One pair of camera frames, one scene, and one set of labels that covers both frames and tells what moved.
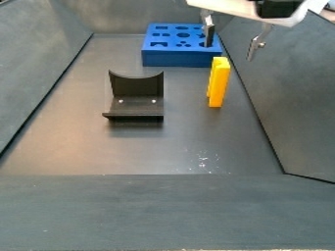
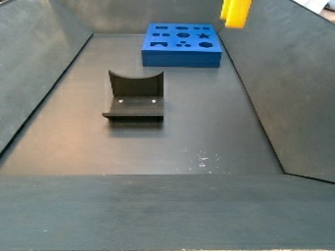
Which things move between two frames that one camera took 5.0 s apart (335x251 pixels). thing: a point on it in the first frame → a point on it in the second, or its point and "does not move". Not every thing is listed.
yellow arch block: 217,81 → 233,13
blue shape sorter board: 173,44 does not move
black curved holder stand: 137,98 does not move
